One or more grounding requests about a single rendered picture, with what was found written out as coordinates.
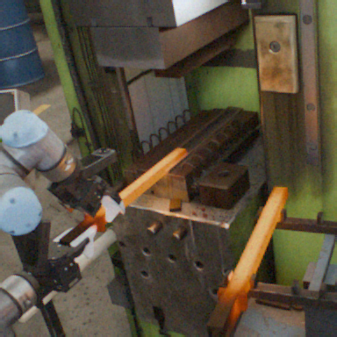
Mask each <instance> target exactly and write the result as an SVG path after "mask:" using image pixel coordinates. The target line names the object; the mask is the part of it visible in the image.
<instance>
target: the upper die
mask: <svg viewBox="0 0 337 337"><path fill-rule="evenodd" d="M243 3H245V2H244V1H243V0H229V1H227V2H226V3H224V4H221V5H219V6H217V7H215V8H213V9H211V10H209V11H207V12H206V13H204V14H202V15H200V16H198V17H196V18H193V19H192V20H190V21H188V22H186V23H184V24H182V25H179V26H178V27H155V26H154V25H151V26H149V27H147V26H98V25H97V26H94V27H91V28H90V33H91V37H92V40H93V43H94V47H95V50H96V54H97V60H98V64H99V66H105V67H119V68H160V69H166V68H169V67H171V66H173V65H174V64H176V63H178V62H179V61H181V60H182V59H184V58H186V57H187V56H189V55H190V54H192V53H194V52H195V51H197V50H199V49H201V48H203V47H205V46H207V45H208V44H209V43H211V42H212V41H214V40H215V39H217V38H218V37H220V36H222V35H223V34H227V33H228V32H230V31H231V30H232V29H234V28H235V27H237V26H239V25H241V24H243V23H244V22H245V21H247V20H248V13H247V9H243V8H242V4H243Z"/></svg>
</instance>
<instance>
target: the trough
mask: <svg viewBox="0 0 337 337"><path fill-rule="evenodd" d="M236 111H237V110H227V111H225V112H224V113H223V114H222V115H221V116H219V117H217V118H215V119H214V120H213V121H212V122H211V123H210V124H209V125H208V126H207V127H206V128H205V129H204V130H202V131H201V132H200V133H199V134H197V135H195V136H194V137H192V138H191V139H190V140H189V141H188V142H187V143H186V144H185V145H183V146H182V147H181V148H183V149H187V152H189V151H190V150H191V149H192V148H193V147H194V146H195V145H196V144H197V143H198V142H200V141H201V140H202V139H203V138H205V137H206V136H207V134H210V133H211V132H212V131H213V130H215V129H216V128H217V127H218V126H219V125H221V124H222V123H223V122H224V121H225V120H227V118H228V117H231V116H232V115H233V114H234V113H235V112H236Z"/></svg>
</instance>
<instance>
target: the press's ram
mask: <svg viewBox="0 0 337 337"><path fill-rule="evenodd" d="M227 1H229V0H68V4H69V8H70V11H71V15H72V18H73V21H74V25H75V26H81V27H94V26H97V25H98V26H147V27H149V26H151V25H154V26H155V27H178V26H179V25H182V24H184V23H186V22H188V21H190V20H192V19H193V18H196V17H198V16H200V15H202V14H204V13H206V12H207V11H209V10H211V9H213V8H215V7H217V6H219V5H221V4H224V3H226V2H227Z"/></svg>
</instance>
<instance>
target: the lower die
mask: <svg viewBox="0 0 337 337"><path fill-rule="evenodd" d="M227 110H237V111H236V112H235V113H234V114H233V115H232V116H231V117H228V118H227V120H225V121H224V122H223V123H222V124H221V125H219V126H218V127H217V128H216V129H215V130H213V131H212V132H211V133H210V134H207V136H206V137H205V138H203V139H202V140H201V141H200V142H198V143H197V144H196V145H195V146H194V147H193V148H192V149H191V150H190V151H189V152H187V154H185V155H183V156H182V157H181V158H180V159H179V160H178V161H176V162H175V163H174V164H173V165H171V166H170V167H169V168H168V169H167V170H166V175H164V176H163V177H162V178H160V179H159V180H158V181H157V182H156V183H154V184H153V185H152V186H151V187H149V188H148V190H147V191H145V192H143V193H146V194H149V195H154V196H159V197H167V198H171V199H176V198H181V199H182V201H184V202H190V201H191V200H192V199H193V198H194V197H195V196H196V195H197V194H198V193H199V192H200V191H199V192H197V193H195V194H193V193H191V192H190V191H189V187H190V185H191V184H192V182H193V174H192V170H191V167H190V166H188V165H185V166H184V169H182V165H183V163H185V162H188V163H190V164H191V165H192V166H193V167H194V169H195V174H196V178H197V179H198V178H199V177H200V176H201V175H202V173H203V172H202V171H203V168H202V162H201V160H200V159H199V158H198V157H196V156H195V157H193V161H191V160H190V157H191V156H192V155H193V154H199V155H200V156H202V158H203V159H204V167H205V170H207V169H208V168H209V167H210V166H211V158H210V154H209V152H208V151H207V150H206V149H204V150H203V151H202V153H201V154H200V153H199V152H200V149H201V148H202V147H208V148H209V149H210V150H211V151H212V159H213V162H215V161H216V160H218V159H219V147H218V144H217V143H215V142H211V143H210V146H208V141H209V140H217V141H218V142H219V144H220V146H221V153H222V154H225V153H226V151H227V141H226V136H225V135H223V134H220V135H219V138H218V139H216V135H217V134H218V133H224V134H227V138H228V143H229V147H232V146H233V144H234V134H233V130H232V129H230V128H227V130H226V133H225V132H224V130H225V128H226V127H227V126H228V125H229V126H231V127H233V128H234V130H235V132H236V136H237V140H239V139H240V138H241V137H242V136H241V135H242V131H241V124H240V123H239V122H234V123H233V125H231V123H232V121H233V120H234V119H238V120H240V121H241V122H242V123H243V125H244V133H245V134H247V132H248V131H250V130H252V131H253V130H254V129H255V128H256V127H257V126H258V125H259V120H258V112H257V111H244V108H239V107H229V106H227V108H226V109H217V108H213V109H212V110H211V111H205V110H202V111H200V112H199V113H198V114H197V115H196V116H195V117H192V118H190V119H189V120H188V121H187V122H186V124H184V125H182V126H181V127H179V128H178V130H177V131H174V132H173V133H171V134H170V135H169V136H168V137H167V138H165V139H164V140H162V141H161V143H160V144H159V143H158V144H157V145H156V146H154V147H153V148H152V149H151V150H149V152H147V153H146V154H143V157H140V158H139V159H138V160H136V161H135V162H133V163H132V164H131V165H130V166H129V167H128V168H126V169H125V170H124V172H125V178H126V181H127V185H128V187H129V186H130V184H132V183H133V182H134V181H136V180H137V179H138V178H139V177H141V176H142V175H144V174H145V173H147V172H148V170H149V169H151V168H152V167H153V166H155V165H156V164H157V163H158V162H160V161H161V160H162V159H164V158H165V157H166V156H168V154H171V153H172V152H173V151H174V150H176V149H177V148H181V147H182V146H183V145H185V144H186V143H187V142H188V141H189V140H190V139H191V138H192V137H194V136H195V135H197V134H199V133H200V132H201V131H202V130H204V129H205V128H206V127H207V126H208V125H209V124H210V123H211V122H212V121H213V120H214V119H215V118H217V117H219V116H221V115H222V114H223V113H224V112H225V111H227ZM151 191H153V192H154V194H153V193H151Z"/></svg>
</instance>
